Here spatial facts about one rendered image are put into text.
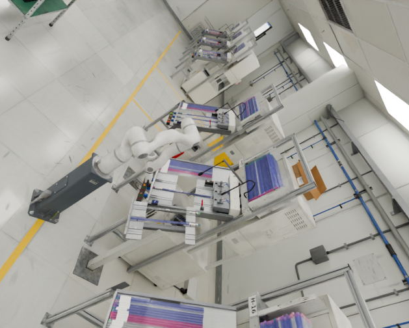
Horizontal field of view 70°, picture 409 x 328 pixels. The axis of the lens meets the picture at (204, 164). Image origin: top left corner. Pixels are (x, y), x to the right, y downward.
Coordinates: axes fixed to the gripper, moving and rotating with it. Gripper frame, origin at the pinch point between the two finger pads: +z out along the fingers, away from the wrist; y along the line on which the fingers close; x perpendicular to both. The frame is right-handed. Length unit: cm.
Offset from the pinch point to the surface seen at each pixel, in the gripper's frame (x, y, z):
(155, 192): 7.1, 5.0, 2.5
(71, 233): -58, 28, 43
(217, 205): 59, 15, -4
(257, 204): 88, 23, -18
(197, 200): 43.4, 6.0, 2.5
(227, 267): 107, -64, 176
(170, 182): 16.7, -11.2, 2.5
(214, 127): 53, -129, 0
